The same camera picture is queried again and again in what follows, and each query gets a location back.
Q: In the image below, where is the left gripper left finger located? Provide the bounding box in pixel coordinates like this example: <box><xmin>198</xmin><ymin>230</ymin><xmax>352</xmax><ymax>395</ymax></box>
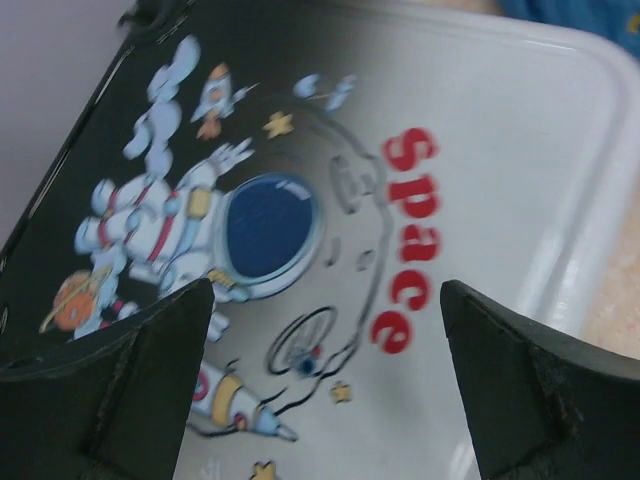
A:
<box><xmin>1</xmin><ymin>280</ymin><xmax>214</xmax><ymax>479</ymax></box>

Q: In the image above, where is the black suitcase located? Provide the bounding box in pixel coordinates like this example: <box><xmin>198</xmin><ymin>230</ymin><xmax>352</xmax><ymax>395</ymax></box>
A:
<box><xmin>1</xmin><ymin>1</ymin><xmax>639</xmax><ymax>479</ymax></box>

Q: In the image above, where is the light blue Pikachu shirt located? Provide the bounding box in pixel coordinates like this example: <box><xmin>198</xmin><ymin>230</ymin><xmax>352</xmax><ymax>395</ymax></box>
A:
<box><xmin>497</xmin><ymin>0</ymin><xmax>639</xmax><ymax>58</ymax></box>

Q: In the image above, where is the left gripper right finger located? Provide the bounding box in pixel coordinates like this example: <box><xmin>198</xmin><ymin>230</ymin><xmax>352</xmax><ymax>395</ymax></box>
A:
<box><xmin>440</xmin><ymin>280</ymin><xmax>639</xmax><ymax>480</ymax></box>

